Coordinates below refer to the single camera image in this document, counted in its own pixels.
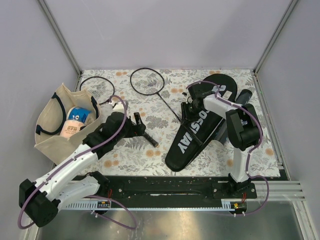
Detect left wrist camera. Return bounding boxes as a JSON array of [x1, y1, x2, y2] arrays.
[[109, 100, 125, 114]]

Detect right aluminium frame post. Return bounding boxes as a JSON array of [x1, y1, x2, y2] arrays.
[[253, 0, 300, 75]]

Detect black racket cover bag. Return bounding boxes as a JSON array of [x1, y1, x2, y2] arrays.
[[165, 73, 238, 172]]

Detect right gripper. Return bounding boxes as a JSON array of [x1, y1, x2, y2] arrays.
[[180, 101, 203, 126]]

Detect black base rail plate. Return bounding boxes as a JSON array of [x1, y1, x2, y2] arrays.
[[97, 175, 257, 210]]

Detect pink labelled jar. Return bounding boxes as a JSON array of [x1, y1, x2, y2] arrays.
[[60, 120, 83, 139]]

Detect blue white can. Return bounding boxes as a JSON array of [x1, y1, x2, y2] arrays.
[[66, 106, 91, 124]]

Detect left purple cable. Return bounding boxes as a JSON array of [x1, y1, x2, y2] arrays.
[[18, 95, 138, 230]]

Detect left aluminium frame post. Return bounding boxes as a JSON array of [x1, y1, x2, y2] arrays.
[[37, 0, 82, 76]]

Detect floral table mat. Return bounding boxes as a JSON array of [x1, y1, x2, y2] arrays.
[[79, 69, 280, 179]]

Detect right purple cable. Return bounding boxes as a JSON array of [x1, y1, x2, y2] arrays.
[[186, 80, 270, 217]]

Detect black shuttlecock tube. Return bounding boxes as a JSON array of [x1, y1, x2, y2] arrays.
[[216, 88, 253, 145]]

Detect aluminium frame post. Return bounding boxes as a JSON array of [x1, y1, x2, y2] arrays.
[[253, 0, 300, 75], [37, 0, 82, 76]]

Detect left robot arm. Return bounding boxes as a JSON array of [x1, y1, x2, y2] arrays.
[[18, 111, 146, 227]]

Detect purple cable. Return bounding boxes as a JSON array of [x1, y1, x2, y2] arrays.
[[186, 80, 270, 217], [18, 95, 138, 230]]

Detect badminton racket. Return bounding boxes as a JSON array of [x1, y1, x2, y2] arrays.
[[79, 76, 159, 147], [129, 67, 205, 145]]

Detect beige canvas tote bag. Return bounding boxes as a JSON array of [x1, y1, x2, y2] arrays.
[[34, 84, 102, 165]]

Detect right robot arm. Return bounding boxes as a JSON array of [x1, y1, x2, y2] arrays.
[[181, 89, 263, 198]]

